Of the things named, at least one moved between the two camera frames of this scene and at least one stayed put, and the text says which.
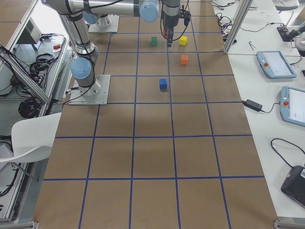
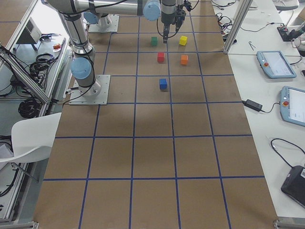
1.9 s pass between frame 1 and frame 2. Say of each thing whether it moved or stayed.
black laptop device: stayed
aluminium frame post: stayed
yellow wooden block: stayed
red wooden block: moved
